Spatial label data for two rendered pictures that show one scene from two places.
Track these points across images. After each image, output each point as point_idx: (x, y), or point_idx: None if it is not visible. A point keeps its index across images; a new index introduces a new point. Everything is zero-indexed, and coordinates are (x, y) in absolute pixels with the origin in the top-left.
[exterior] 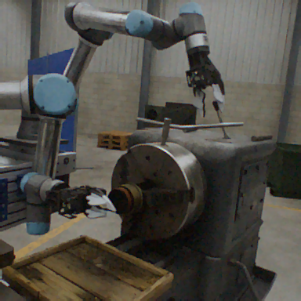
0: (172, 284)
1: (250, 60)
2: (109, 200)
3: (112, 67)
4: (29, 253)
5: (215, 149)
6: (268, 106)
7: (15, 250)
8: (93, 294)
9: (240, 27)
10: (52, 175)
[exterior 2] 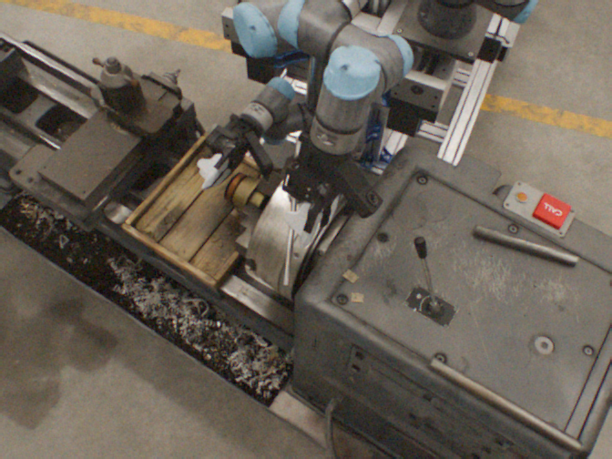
0: (225, 293)
1: None
2: (211, 176)
3: None
4: (610, 140)
5: (315, 273)
6: None
7: (609, 117)
8: (181, 217)
9: None
10: (316, 99)
